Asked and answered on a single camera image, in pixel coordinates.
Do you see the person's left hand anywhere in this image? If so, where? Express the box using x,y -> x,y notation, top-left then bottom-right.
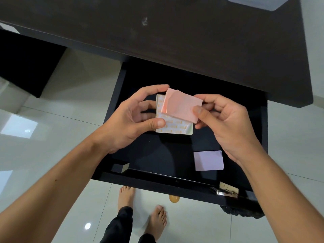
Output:
92,84 -> 170,154

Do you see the person's right hand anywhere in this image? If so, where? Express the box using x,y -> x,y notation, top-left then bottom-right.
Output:
193,94 -> 264,165

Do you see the pink sticky note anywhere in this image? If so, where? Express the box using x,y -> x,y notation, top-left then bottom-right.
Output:
161,88 -> 203,124

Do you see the white sticky note pad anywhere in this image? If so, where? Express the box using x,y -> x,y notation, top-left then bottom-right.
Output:
155,94 -> 193,136

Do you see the person's right forearm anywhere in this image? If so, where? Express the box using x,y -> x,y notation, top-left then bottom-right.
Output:
239,145 -> 324,243

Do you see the person's left forearm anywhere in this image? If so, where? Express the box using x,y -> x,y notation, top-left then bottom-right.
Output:
0,134 -> 111,243

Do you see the dark open drawer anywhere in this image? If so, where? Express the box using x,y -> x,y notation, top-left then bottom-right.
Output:
92,57 -> 268,213

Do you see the purple sticky note pad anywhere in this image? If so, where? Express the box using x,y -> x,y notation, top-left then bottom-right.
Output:
193,150 -> 225,172

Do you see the metal drawer lock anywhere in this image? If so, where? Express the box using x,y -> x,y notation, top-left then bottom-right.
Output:
210,182 -> 239,199

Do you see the dark wooden desk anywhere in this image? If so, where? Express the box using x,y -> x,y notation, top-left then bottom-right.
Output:
0,0 -> 314,108

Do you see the person's left foot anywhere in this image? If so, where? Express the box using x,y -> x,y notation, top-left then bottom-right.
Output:
117,186 -> 136,211

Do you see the person's foot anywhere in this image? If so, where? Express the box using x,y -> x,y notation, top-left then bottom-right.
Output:
144,205 -> 167,241
117,186 -> 136,211

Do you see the person's right foot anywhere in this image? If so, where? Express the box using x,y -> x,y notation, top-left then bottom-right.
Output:
144,205 -> 167,241

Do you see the black crumpled cloth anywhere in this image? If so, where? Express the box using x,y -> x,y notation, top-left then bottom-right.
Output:
220,204 -> 265,219

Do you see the person's left black trouser leg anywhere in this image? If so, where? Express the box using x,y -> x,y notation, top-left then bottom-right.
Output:
100,206 -> 133,243

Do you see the person's black trouser leg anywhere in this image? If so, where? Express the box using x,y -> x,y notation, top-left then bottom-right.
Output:
138,233 -> 157,243
100,206 -> 133,243

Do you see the person's right black trouser leg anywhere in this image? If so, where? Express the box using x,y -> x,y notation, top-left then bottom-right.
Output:
138,233 -> 157,243

